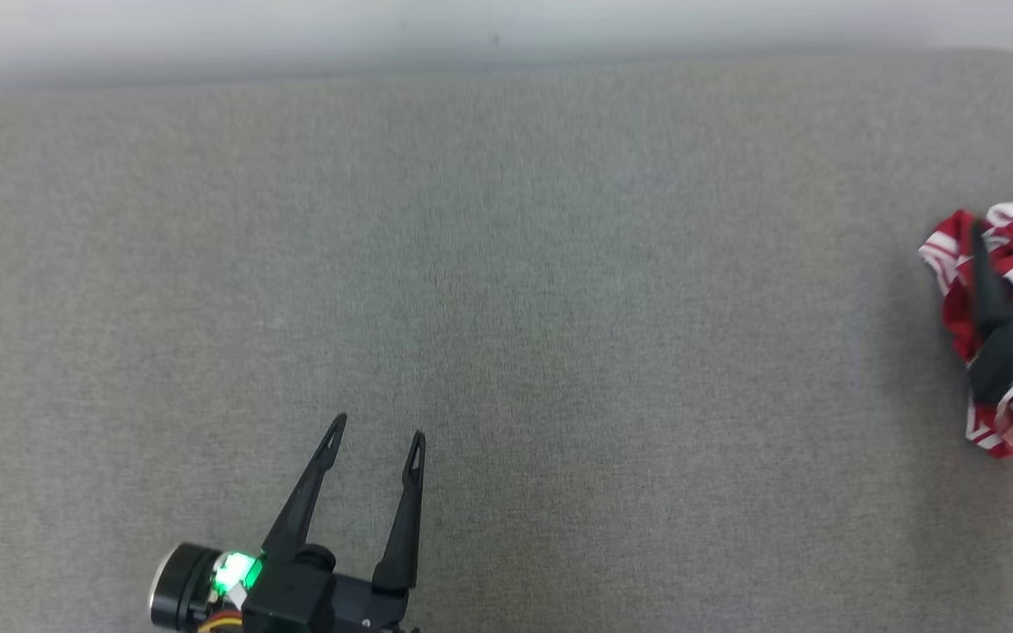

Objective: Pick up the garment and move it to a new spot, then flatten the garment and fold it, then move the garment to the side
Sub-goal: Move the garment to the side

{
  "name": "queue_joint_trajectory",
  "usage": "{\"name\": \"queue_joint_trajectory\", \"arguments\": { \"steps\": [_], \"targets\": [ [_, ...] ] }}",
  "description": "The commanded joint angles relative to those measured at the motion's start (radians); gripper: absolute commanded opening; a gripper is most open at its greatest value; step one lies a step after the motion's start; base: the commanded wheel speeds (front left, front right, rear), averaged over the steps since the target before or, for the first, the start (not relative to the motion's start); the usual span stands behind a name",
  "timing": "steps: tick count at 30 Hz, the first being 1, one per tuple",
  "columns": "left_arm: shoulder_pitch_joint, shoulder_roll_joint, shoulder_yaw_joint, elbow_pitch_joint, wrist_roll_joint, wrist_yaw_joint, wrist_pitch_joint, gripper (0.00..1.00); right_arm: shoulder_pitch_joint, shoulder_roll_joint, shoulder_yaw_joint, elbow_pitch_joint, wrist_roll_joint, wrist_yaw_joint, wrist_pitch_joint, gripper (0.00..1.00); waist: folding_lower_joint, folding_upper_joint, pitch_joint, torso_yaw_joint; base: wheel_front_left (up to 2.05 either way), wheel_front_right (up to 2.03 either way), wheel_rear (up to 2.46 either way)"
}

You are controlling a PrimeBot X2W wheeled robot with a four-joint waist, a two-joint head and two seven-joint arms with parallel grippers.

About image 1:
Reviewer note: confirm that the red Bulls shorts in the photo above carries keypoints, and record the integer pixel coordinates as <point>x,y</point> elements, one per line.
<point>955,299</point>

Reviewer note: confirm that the grey fabric sofa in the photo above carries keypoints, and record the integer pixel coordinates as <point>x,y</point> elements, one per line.
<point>559,352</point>

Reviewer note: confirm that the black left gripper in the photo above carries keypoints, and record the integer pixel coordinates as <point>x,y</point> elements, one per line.
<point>313,598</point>

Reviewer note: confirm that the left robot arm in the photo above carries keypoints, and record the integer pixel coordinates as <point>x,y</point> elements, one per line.
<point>181,585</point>

